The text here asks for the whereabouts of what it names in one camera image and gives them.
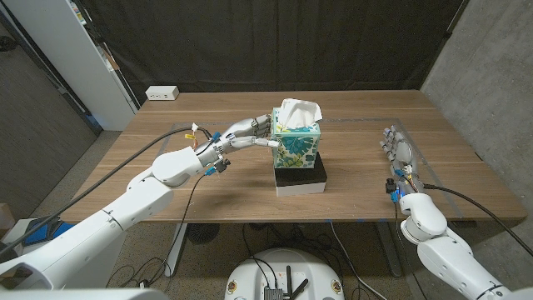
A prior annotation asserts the black and white box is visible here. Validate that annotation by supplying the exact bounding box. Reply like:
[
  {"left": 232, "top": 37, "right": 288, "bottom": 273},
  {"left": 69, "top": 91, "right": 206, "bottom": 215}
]
[{"left": 273, "top": 152, "right": 328, "bottom": 198}]

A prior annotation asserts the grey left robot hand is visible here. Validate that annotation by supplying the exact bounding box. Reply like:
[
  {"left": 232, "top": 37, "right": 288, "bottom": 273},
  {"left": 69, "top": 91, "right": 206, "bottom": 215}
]
[{"left": 195, "top": 114, "right": 281, "bottom": 168}]

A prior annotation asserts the blue and black floor pedal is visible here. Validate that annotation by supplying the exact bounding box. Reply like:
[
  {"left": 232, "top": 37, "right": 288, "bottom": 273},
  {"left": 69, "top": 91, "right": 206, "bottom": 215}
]
[{"left": 22, "top": 215, "right": 77, "bottom": 247}]

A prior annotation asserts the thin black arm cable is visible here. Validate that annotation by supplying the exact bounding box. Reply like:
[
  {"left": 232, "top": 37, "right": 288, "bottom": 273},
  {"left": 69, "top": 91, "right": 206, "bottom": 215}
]
[
  {"left": 392, "top": 199, "right": 430, "bottom": 300},
  {"left": 160, "top": 172, "right": 209, "bottom": 289}
]

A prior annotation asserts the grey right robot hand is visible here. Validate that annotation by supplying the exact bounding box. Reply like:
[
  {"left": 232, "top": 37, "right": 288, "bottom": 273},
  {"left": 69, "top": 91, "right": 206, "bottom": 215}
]
[{"left": 379, "top": 125, "right": 424, "bottom": 195}]

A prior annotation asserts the white tissue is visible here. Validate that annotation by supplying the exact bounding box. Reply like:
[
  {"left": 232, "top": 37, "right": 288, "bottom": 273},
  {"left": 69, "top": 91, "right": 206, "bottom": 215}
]
[{"left": 276, "top": 97, "right": 324, "bottom": 130}]

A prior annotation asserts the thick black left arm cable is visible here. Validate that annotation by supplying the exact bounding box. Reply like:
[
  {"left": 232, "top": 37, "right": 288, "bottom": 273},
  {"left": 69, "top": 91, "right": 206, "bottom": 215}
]
[{"left": 0, "top": 127, "right": 213, "bottom": 256}]

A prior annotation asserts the white floor cable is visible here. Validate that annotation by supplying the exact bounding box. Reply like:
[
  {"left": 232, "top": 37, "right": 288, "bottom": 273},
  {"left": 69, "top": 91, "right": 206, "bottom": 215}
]
[{"left": 330, "top": 222, "right": 391, "bottom": 300}]

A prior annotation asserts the white table leg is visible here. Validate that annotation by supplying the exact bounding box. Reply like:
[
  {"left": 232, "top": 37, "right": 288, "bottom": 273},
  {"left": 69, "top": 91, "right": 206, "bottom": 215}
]
[{"left": 164, "top": 223, "right": 188, "bottom": 278}]

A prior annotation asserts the black backdrop curtain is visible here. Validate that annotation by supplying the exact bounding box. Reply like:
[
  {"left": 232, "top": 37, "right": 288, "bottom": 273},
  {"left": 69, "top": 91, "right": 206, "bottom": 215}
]
[{"left": 81, "top": 0, "right": 466, "bottom": 105}]

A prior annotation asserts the white cabinet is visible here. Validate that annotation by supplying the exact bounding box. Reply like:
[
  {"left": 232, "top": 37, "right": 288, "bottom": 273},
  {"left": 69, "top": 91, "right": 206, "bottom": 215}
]
[{"left": 2, "top": 0, "right": 141, "bottom": 133}]

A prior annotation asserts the right wrist coloured wire bundle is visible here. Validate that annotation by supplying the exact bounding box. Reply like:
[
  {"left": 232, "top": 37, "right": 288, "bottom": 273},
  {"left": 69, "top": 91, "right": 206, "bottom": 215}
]
[{"left": 399, "top": 164, "right": 417, "bottom": 187}]

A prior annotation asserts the black round floor fan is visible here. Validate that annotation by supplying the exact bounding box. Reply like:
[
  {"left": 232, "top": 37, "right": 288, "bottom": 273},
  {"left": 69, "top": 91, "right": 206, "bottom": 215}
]
[{"left": 186, "top": 223, "right": 221, "bottom": 245}]

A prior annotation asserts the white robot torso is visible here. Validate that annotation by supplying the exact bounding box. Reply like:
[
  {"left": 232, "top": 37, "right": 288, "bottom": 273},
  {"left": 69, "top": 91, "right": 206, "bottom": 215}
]
[{"left": 223, "top": 247, "right": 346, "bottom": 300}]

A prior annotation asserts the white power strip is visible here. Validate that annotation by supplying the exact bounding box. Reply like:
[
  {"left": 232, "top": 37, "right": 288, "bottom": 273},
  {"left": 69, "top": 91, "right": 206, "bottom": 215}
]
[{"left": 144, "top": 85, "right": 180, "bottom": 102}]

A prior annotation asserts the teal floral tissue box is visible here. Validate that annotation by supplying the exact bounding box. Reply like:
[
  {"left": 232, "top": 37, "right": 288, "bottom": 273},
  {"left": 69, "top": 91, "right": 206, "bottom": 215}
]
[{"left": 270, "top": 107, "right": 322, "bottom": 170}]

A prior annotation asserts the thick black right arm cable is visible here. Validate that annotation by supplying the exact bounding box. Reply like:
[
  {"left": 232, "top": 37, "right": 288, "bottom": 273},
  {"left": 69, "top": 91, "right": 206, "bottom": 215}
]
[{"left": 422, "top": 182, "right": 533, "bottom": 258}]

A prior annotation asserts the grey table leg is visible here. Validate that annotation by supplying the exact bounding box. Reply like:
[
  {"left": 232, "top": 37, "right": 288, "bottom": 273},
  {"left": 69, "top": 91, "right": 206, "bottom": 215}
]
[{"left": 374, "top": 222, "right": 404, "bottom": 278}]

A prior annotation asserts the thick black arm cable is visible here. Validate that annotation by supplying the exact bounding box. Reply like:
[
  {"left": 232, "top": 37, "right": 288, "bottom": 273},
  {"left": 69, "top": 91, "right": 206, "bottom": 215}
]
[
  {"left": 0, "top": 127, "right": 213, "bottom": 256},
  {"left": 422, "top": 182, "right": 533, "bottom": 258}
]

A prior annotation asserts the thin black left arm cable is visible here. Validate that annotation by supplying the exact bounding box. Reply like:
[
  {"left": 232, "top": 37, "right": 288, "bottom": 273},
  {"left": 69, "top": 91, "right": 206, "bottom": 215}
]
[{"left": 160, "top": 172, "right": 209, "bottom": 289}]

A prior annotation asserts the wooden table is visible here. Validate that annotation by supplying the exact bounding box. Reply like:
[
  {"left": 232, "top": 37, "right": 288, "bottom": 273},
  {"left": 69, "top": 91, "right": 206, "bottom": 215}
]
[{"left": 124, "top": 117, "right": 463, "bottom": 218}]

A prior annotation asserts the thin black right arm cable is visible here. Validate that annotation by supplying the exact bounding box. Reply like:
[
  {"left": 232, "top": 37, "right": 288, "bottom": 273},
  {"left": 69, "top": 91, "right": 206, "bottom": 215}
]
[{"left": 392, "top": 199, "right": 430, "bottom": 300}]

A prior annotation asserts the left wrist tagged wire bundle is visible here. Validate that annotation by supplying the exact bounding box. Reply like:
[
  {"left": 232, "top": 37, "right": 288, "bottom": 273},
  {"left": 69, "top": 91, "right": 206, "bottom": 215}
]
[{"left": 184, "top": 122, "right": 201, "bottom": 149}]

